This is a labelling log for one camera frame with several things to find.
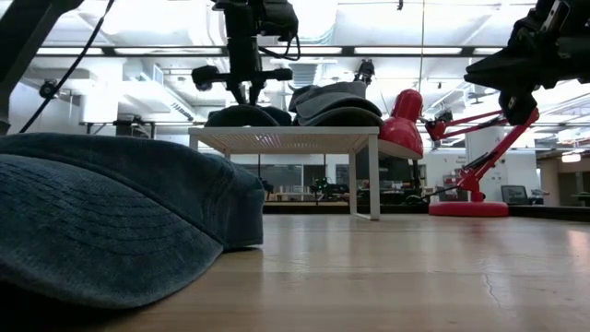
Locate dark blue baseball cap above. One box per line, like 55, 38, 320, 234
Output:
204, 104, 295, 128
0, 132, 267, 310

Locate white perforated metal shelf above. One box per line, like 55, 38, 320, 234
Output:
187, 125, 382, 221

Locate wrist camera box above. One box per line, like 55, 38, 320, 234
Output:
260, 0, 301, 43
525, 0, 572, 38

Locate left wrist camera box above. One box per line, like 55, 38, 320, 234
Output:
260, 0, 301, 43

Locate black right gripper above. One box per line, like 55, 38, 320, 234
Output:
463, 27, 590, 126

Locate red desk lamp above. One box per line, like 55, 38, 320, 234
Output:
377, 88, 541, 219

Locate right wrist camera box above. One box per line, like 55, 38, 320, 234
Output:
525, 0, 572, 38

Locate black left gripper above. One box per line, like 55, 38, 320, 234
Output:
191, 4, 295, 106

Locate black computer monitor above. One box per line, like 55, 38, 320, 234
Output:
501, 184, 530, 207

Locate black ceiling spotlight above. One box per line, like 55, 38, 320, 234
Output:
353, 58, 376, 88
39, 77, 61, 101

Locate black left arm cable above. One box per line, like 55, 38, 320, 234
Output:
18, 0, 116, 135

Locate black aluminium table frame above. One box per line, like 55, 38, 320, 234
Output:
262, 202, 590, 223

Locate black metal rack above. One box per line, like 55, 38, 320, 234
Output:
78, 118, 158, 139

